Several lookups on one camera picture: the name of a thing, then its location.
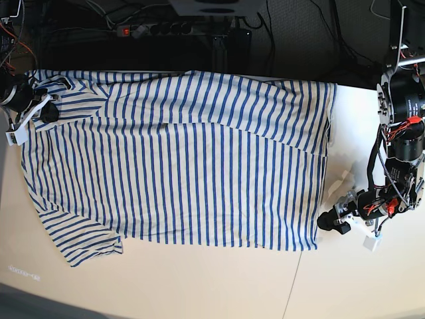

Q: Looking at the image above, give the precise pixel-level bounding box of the black power adapter box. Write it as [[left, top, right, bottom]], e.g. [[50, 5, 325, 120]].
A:
[[227, 28, 252, 51]]

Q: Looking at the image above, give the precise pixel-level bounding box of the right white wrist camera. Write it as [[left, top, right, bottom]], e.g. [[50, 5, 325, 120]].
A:
[[5, 94, 53, 146]]

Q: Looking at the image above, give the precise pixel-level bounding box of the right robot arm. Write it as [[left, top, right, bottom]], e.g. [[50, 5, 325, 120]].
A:
[[1, 1, 59, 125]]

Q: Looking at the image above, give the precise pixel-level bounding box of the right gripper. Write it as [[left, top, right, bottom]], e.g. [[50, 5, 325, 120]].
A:
[[1, 74, 59, 123]]

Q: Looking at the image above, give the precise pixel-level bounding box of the grey monitor stand base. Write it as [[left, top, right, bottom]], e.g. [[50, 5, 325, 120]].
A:
[[169, 0, 265, 16]]

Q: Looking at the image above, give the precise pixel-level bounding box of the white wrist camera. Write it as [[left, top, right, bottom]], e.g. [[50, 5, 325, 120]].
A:
[[345, 214, 382, 252], [5, 94, 53, 146]]

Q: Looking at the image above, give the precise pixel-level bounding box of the black power strip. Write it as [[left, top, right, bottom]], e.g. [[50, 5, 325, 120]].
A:
[[116, 22, 194, 39]]

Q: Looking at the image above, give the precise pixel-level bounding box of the aluminium table frame post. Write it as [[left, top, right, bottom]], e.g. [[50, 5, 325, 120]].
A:
[[211, 35, 228, 73]]

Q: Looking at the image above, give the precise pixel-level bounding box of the white cable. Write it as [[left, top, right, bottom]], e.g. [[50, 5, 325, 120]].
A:
[[370, 0, 392, 21]]

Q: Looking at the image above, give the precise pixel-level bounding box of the blue white striped T-shirt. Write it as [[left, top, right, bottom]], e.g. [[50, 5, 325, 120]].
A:
[[21, 70, 337, 266]]

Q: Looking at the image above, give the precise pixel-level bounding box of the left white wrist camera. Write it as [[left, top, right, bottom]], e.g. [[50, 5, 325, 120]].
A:
[[345, 214, 382, 252]]

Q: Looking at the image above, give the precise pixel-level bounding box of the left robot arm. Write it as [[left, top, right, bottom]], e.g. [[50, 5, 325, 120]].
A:
[[317, 1, 424, 239]]

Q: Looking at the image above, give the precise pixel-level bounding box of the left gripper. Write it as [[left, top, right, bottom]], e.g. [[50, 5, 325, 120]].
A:
[[317, 187, 395, 235]]

